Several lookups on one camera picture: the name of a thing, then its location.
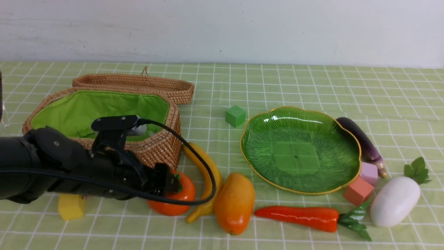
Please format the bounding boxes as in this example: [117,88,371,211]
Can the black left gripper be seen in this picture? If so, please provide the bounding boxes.
[49,149,182,200]

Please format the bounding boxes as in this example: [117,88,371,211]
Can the orange toy persimmon green calyx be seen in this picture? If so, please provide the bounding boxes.
[146,171,196,216]

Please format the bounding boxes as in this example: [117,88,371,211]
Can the yellow toy banana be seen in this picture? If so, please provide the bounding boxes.
[183,142,223,223]

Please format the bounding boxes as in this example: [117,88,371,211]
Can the orange toy mango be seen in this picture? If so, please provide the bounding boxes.
[214,172,256,236]

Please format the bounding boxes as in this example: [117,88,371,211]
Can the orange toy carrot green leaves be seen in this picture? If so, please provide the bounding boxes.
[254,201,372,242]

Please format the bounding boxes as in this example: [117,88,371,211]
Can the purple toy eggplant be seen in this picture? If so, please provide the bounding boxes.
[336,117,387,178]

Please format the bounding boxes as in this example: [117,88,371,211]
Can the white toy radish green leaves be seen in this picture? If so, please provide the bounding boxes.
[370,156,431,228]

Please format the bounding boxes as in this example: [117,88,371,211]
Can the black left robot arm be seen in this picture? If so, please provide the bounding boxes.
[0,127,188,205]

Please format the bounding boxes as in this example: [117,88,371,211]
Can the woven wicker basket lid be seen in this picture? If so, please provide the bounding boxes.
[72,67,195,104]

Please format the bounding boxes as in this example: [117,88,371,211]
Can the yellow foam cube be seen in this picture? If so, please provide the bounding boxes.
[58,194,86,221]

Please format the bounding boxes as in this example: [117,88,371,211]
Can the green foam cube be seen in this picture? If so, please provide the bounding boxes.
[225,105,246,128]

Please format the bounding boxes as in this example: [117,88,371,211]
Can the woven wicker basket green lining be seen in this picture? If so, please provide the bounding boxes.
[22,87,182,170]

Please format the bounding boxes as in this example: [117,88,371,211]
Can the green leaf-shaped ceramic plate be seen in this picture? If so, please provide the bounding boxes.
[239,106,362,195]

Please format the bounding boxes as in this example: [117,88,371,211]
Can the green checkered tablecloth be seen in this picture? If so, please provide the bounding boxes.
[1,61,444,250]

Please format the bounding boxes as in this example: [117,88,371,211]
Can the pink foam cube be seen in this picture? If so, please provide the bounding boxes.
[343,177,374,206]

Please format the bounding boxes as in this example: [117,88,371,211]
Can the lilac foam cube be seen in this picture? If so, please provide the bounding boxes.
[360,162,378,186]

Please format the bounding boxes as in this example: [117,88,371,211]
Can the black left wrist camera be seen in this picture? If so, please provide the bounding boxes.
[91,115,147,152]

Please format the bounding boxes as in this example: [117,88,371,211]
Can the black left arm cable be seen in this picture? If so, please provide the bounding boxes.
[0,119,217,206]

